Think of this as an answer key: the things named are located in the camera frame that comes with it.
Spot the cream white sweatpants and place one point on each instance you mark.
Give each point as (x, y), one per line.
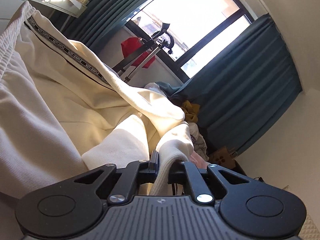
(63, 112)

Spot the mustard yellow garment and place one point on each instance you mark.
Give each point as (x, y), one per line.
(191, 111)

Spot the cardboard box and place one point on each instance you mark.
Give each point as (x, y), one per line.
(224, 157)

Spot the teal curtain left panel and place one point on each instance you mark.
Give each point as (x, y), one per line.
(98, 23)

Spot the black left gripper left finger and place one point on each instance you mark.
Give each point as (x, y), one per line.
(148, 171)

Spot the teal curtain right panel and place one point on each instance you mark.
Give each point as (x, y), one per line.
(246, 88)

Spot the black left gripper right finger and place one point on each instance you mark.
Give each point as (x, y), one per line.
(177, 174)

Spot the teal curtain panel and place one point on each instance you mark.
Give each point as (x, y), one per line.
(98, 23)
(246, 88)

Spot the pile of clothes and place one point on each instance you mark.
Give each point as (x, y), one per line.
(199, 143)

